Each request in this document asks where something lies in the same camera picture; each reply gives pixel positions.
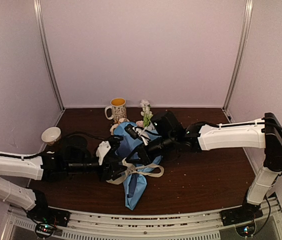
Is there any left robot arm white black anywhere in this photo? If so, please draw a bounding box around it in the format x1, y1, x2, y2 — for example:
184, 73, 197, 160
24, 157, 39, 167
0, 131, 127, 222

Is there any right vertical aluminium rail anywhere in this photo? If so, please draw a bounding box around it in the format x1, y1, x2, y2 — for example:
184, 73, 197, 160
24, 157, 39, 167
222, 0, 254, 112

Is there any round white bowl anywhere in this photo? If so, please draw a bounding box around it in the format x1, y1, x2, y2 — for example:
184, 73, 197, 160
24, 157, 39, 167
41, 126, 62, 146

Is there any blue tissue paper sheet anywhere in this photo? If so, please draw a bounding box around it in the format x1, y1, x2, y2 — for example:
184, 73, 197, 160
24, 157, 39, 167
113, 121, 164, 211

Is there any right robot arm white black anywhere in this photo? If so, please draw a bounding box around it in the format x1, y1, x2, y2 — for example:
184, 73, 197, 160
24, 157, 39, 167
125, 111, 282, 221

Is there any left vertical aluminium rail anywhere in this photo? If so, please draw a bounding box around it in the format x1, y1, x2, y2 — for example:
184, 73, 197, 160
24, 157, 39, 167
33, 0, 65, 111

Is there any white small fake flower stem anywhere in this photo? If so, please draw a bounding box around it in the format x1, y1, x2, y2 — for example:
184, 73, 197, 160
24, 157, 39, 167
140, 99, 153, 128

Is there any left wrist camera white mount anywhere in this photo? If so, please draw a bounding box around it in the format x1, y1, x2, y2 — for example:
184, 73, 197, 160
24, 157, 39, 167
95, 140, 120, 166

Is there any cream printed ribbon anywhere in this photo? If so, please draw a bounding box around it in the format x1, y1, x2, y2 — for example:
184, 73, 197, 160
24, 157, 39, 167
106, 158, 165, 185

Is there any pink fake flower stem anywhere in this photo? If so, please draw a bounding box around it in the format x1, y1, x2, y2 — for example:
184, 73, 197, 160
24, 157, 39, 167
136, 120, 144, 128

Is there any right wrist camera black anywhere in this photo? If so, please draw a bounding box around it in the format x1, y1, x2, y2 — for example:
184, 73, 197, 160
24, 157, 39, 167
124, 124, 162, 146

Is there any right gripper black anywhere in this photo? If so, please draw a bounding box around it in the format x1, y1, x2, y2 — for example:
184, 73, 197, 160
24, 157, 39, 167
126, 133, 176, 166

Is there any front aluminium frame rail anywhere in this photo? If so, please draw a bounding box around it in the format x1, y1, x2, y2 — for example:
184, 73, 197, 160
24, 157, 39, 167
5, 199, 282, 240

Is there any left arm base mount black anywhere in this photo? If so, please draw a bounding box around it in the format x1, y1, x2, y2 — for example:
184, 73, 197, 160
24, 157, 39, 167
25, 189, 71, 240

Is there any floral mug yellow inside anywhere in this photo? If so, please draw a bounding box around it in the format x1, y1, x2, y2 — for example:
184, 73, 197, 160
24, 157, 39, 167
104, 97, 127, 123

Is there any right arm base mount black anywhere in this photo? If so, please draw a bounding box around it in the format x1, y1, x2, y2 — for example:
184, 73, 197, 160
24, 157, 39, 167
220, 200, 263, 227

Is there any vertical aluminium rail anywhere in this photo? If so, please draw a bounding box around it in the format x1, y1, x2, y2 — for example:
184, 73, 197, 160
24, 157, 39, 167
33, 0, 65, 111
222, 0, 254, 112

